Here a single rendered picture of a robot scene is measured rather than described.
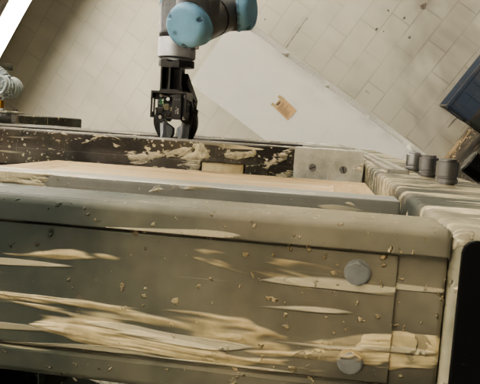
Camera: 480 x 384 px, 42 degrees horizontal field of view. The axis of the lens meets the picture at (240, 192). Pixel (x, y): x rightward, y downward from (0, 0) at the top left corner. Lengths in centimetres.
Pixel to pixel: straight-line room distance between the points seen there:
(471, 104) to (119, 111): 344
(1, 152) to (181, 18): 46
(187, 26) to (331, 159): 34
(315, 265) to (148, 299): 10
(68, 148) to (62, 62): 559
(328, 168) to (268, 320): 79
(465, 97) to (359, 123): 85
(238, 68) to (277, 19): 146
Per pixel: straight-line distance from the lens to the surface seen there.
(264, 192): 61
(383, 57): 601
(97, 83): 666
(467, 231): 37
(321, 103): 464
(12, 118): 200
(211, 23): 109
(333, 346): 38
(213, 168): 117
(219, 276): 37
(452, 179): 73
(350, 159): 115
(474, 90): 501
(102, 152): 122
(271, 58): 468
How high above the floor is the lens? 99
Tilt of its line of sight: 3 degrees up
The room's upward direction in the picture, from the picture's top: 52 degrees counter-clockwise
